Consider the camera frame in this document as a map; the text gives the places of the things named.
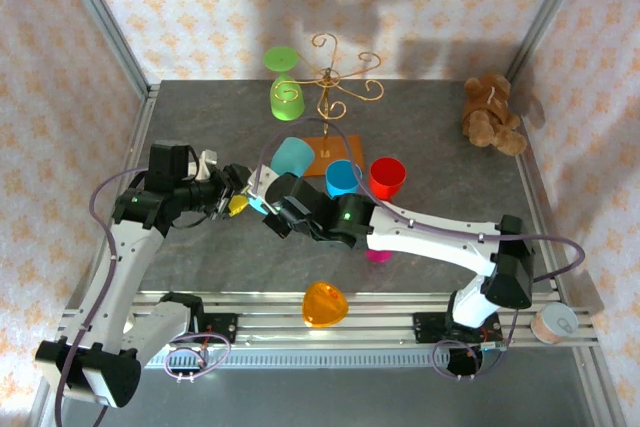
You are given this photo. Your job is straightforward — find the blue plastic wine glass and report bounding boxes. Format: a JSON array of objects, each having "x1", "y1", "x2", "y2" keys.
[{"x1": 325, "y1": 159, "x2": 364, "y2": 198}]

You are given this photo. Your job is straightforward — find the light teal plastic wine glass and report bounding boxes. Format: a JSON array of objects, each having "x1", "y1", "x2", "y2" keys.
[{"x1": 248, "y1": 136, "x2": 316, "y2": 217}]

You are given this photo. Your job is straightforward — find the red plastic wine glass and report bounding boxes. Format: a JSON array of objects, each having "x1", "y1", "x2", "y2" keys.
[{"x1": 369, "y1": 156, "x2": 407, "y2": 202}]

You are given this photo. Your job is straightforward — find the green plastic wine glass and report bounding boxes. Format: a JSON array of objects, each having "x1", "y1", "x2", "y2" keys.
[{"x1": 263, "y1": 45, "x2": 307, "y2": 122}]

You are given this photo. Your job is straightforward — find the orange plastic bowl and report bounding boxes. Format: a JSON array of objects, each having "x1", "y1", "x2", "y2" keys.
[{"x1": 302, "y1": 280, "x2": 350, "y2": 330}]

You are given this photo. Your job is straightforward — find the brown teddy bear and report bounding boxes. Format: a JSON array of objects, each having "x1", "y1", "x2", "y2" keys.
[{"x1": 460, "y1": 73, "x2": 529, "y2": 157}]

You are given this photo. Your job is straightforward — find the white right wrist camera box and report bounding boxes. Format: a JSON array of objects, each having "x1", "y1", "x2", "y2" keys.
[{"x1": 248, "y1": 165, "x2": 282, "y2": 199}]

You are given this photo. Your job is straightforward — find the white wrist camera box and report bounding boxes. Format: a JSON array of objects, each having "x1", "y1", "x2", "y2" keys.
[
  {"x1": 248, "y1": 165, "x2": 282, "y2": 199},
  {"x1": 191, "y1": 148, "x2": 220, "y2": 183}
]

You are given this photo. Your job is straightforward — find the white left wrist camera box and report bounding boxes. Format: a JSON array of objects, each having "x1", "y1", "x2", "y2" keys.
[{"x1": 191, "y1": 148, "x2": 220, "y2": 183}]

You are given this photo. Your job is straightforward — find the gold wire wine glass rack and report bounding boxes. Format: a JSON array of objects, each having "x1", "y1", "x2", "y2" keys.
[{"x1": 276, "y1": 32, "x2": 385, "y2": 178}]

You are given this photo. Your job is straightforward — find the aluminium side rail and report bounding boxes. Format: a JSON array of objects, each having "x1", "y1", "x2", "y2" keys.
[
  {"x1": 64, "y1": 81, "x2": 162, "y2": 308},
  {"x1": 514, "y1": 111, "x2": 604, "y2": 313}
]

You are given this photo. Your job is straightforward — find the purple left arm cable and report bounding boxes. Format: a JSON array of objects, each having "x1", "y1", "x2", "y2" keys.
[{"x1": 52, "y1": 166, "x2": 232, "y2": 427}]

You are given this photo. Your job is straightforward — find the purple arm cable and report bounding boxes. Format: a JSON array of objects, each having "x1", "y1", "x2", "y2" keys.
[
  {"x1": 252, "y1": 116, "x2": 586, "y2": 382},
  {"x1": 52, "y1": 166, "x2": 232, "y2": 427}
]

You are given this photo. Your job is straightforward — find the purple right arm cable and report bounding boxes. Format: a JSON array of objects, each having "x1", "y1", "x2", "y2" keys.
[{"x1": 252, "y1": 116, "x2": 586, "y2": 382}]

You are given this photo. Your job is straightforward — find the aluminium front rail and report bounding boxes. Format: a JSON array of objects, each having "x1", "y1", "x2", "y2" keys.
[{"x1": 53, "y1": 291, "x2": 601, "y2": 349}]

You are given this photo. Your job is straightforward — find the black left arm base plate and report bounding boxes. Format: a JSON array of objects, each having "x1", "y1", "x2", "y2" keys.
[{"x1": 148, "y1": 312, "x2": 239, "y2": 344}]

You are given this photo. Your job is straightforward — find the grey slotted cable duct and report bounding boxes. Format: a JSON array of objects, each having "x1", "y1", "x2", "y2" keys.
[{"x1": 73, "y1": 349, "x2": 576, "y2": 369}]

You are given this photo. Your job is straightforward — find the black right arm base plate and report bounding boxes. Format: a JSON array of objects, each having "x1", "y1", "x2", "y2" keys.
[{"x1": 410, "y1": 311, "x2": 506, "y2": 344}]

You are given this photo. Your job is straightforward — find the aluminium frame post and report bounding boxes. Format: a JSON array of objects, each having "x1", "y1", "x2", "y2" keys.
[
  {"x1": 53, "y1": 0, "x2": 151, "y2": 98},
  {"x1": 504, "y1": 0, "x2": 596, "y2": 81}
]

